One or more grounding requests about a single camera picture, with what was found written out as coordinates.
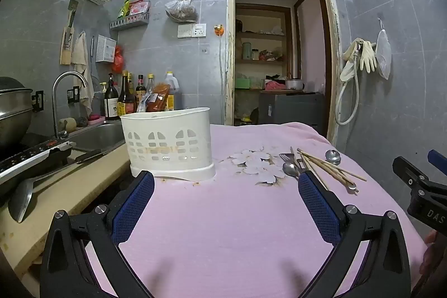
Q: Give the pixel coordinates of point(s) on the green box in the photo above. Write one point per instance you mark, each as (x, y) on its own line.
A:
(242, 83)

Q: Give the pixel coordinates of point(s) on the cream rubber glove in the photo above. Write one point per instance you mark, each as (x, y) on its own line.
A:
(366, 57)
(349, 69)

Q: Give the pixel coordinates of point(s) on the clear printed plastic bag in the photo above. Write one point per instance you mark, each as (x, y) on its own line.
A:
(144, 104)

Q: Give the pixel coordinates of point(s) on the dark bottle red cap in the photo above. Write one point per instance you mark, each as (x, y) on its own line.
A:
(140, 86)

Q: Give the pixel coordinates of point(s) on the dark soy sauce bottle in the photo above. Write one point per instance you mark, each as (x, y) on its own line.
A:
(123, 99)
(131, 99)

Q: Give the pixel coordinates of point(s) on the thin metal hanging tool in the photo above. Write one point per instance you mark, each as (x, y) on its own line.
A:
(93, 46)

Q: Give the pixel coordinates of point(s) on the pink cloth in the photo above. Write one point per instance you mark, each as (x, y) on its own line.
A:
(274, 86)

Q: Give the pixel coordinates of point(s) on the small steel pot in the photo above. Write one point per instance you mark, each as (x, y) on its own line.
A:
(294, 84)

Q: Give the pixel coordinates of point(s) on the wooden knife block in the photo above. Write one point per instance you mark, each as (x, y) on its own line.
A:
(66, 52)

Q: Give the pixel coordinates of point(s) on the pink soap dish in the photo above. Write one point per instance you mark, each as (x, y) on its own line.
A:
(96, 119)

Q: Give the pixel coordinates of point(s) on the green snack packet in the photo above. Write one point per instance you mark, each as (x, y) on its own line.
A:
(125, 8)

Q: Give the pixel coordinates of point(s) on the small jar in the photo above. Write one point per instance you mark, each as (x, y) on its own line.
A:
(255, 54)

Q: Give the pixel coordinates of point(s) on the steel cooking pot with lid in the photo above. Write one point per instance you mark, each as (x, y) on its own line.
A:
(14, 116)

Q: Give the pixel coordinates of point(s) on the dark pump bottle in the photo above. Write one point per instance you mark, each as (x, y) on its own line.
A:
(111, 102)

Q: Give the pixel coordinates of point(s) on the grey wall shelf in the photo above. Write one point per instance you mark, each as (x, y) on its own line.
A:
(129, 22)

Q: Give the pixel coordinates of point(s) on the black induction cooker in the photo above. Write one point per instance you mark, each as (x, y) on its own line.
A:
(28, 155)

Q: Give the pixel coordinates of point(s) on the wooden shelf cabinet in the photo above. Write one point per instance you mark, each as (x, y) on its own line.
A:
(262, 36)

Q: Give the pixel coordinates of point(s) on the white wall box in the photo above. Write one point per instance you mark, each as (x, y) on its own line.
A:
(105, 49)

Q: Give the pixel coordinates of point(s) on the steel fork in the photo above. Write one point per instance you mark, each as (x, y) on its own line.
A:
(286, 157)

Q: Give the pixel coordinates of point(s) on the steel sink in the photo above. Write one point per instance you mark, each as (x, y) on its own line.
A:
(94, 137)

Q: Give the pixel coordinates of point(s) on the orange food packet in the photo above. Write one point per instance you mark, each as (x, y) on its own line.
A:
(160, 97)

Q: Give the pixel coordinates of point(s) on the beige dish cloth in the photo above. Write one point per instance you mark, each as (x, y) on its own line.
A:
(82, 57)

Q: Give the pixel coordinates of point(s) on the red plastic bag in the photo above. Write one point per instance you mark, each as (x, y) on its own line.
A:
(118, 60)

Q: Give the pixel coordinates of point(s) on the hanging bag of dried goods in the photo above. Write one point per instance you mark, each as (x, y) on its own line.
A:
(181, 10)

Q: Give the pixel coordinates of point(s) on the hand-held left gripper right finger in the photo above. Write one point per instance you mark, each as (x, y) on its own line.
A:
(317, 207)

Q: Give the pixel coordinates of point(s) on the dark scrubber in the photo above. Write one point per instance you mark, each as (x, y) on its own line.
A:
(83, 121)

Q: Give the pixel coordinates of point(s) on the steel spoon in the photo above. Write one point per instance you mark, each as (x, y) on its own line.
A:
(290, 169)
(332, 156)

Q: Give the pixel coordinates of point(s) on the steel cleaver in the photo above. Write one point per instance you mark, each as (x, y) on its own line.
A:
(72, 10)

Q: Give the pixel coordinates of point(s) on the clear hanging plastic bag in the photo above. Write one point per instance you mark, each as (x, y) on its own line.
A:
(384, 53)

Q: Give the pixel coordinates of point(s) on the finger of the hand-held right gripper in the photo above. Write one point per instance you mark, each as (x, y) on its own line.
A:
(408, 170)
(439, 162)

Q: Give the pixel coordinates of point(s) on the clear glass bottle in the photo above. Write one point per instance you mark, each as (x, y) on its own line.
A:
(150, 85)

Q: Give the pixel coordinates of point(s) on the grey mini fridge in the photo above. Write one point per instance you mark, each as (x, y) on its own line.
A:
(293, 109)

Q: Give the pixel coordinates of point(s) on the loofah sponge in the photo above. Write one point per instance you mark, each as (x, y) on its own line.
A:
(68, 124)

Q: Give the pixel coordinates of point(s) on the orange wall hook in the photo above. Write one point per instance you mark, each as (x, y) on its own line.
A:
(219, 30)

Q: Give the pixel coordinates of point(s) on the green thermos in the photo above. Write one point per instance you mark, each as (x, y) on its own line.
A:
(247, 50)

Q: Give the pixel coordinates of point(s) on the person's right hand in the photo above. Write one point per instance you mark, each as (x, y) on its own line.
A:
(427, 259)

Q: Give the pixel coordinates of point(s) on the worn wooden door frame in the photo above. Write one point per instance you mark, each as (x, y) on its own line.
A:
(230, 39)

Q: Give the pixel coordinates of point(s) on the red snack packet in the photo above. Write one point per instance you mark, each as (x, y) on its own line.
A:
(139, 7)

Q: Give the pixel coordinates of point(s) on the black wall socket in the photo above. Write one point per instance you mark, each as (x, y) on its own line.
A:
(74, 94)
(37, 99)

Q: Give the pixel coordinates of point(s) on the white oil jug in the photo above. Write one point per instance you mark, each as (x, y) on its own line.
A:
(173, 85)

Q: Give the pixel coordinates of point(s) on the pink floral blanket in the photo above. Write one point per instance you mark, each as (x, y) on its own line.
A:
(227, 231)

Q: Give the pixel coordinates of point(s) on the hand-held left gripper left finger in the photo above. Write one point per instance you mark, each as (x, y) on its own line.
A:
(134, 203)

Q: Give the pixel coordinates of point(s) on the small yellow-cap bottle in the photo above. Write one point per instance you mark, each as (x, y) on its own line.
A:
(102, 102)

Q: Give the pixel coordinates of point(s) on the white plastic utensil holder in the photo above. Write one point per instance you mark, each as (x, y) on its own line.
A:
(167, 130)

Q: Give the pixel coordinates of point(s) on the white wall socket panel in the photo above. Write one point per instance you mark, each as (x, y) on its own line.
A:
(191, 30)

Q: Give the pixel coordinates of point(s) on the steel faucet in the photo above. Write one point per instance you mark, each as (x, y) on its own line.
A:
(55, 102)

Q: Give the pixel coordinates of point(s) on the bunch of wooden chopsticks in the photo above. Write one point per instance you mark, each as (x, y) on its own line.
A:
(330, 168)

